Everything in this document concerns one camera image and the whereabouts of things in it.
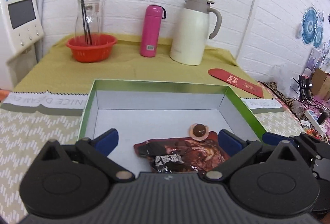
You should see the leopard print cloth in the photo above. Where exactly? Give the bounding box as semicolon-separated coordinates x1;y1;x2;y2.
258;81;307;120

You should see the beige chevron mat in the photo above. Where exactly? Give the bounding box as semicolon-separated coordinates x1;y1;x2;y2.
0;89;310;224

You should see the pink thermos bottle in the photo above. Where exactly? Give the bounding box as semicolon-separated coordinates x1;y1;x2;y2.
140;5;167;58

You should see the cream thermal jug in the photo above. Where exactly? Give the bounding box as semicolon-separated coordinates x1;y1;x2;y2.
170;0;223;66

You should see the white touchscreen appliance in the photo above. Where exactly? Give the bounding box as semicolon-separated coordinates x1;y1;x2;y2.
1;0;44;61

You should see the white power strip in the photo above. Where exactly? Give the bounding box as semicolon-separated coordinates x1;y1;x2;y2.
304;110;329;135

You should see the brown cardboard box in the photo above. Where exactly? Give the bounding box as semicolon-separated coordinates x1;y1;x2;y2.
312;68;330;100

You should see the chocolate jelly cup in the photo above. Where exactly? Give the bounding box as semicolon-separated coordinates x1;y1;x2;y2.
189;123;209;141

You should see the clear glass carafe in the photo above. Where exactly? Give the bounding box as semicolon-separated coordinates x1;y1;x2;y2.
74;0;101;37

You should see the red envelope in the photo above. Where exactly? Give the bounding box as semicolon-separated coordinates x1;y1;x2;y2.
208;68;263;98

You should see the olive yellow cloth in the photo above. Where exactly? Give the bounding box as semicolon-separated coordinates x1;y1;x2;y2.
14;34;257;94

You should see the dark red snack packet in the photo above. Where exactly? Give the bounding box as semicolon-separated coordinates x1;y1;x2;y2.
134;131;230;175

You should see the black straw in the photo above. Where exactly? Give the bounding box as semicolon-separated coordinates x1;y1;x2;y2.
81;0;92;45

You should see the green cardboard box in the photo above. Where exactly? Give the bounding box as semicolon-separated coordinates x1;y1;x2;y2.
78;79;266;175

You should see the red plastic basket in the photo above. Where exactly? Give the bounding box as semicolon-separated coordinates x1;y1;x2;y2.
66;34;118;63

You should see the blue paper fan decoration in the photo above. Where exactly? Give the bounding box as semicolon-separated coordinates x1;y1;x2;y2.
295;7;324;49

